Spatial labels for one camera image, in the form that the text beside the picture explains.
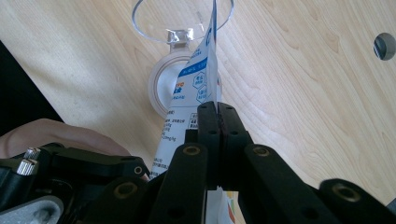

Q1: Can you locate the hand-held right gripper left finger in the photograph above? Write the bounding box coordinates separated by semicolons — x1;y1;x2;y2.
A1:
185;100;223;191

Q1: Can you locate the clear glass jar with hinged lid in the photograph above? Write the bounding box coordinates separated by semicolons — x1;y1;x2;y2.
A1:
131;0;235;120

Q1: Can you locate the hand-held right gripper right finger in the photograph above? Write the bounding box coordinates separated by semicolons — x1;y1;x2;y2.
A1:
218;103;254;191

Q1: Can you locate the grey round cable grommet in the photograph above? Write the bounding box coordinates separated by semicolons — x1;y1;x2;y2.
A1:
373;32;396;62

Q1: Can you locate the white and blue packet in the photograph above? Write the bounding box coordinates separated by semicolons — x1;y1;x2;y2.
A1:
149;0;246;224

